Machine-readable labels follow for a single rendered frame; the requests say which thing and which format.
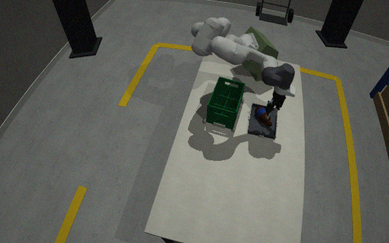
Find brown bottle with blue label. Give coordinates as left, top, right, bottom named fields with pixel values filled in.
left=255, top=106, right=272, bottom=127

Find green crate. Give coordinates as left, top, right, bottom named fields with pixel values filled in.
left=206, top=77, right=245, bottom=129

